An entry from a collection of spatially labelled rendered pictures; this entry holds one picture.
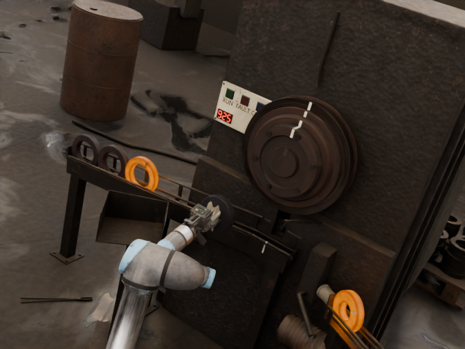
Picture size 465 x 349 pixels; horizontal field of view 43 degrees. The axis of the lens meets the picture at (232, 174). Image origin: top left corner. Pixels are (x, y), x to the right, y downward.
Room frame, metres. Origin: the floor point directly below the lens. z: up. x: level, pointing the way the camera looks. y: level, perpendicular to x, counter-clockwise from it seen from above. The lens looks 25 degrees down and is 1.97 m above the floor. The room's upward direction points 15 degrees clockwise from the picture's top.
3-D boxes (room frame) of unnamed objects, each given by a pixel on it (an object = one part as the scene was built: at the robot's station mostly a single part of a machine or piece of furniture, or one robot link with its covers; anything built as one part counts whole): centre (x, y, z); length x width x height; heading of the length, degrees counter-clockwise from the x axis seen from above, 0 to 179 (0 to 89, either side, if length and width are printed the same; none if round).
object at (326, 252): (2.09, -0.44, 0.68); 0.11 x 0.08 x 0.24; 153
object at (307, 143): (2.10, -0.18, 1.11); 0.28 x 0.06 x 0.28; 63
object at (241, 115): (2.43, 0.03, 1.15); 0.26 x 0.02 x 0.18; 63
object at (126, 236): (2.14, 0.35, 0.36); 0.26 x 0.20 x 0.72; 98
